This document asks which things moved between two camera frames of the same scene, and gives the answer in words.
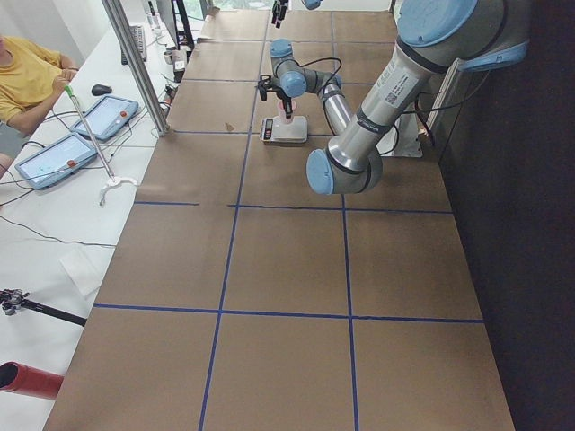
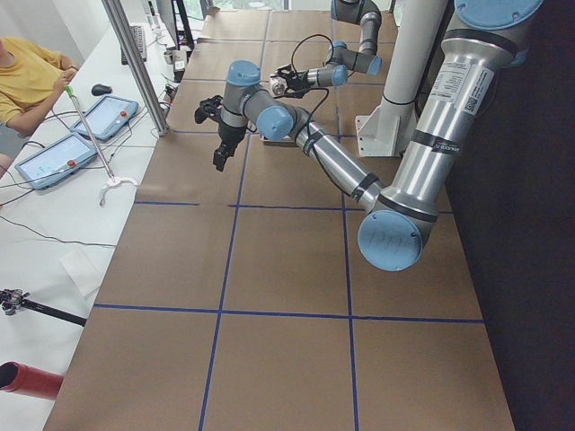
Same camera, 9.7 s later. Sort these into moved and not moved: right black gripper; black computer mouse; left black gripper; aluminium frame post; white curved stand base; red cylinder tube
Moved: right black gripper; left black gripper
Not moved: aluminium frame post; black computer mouse; white curved stand base; red cylinder tube
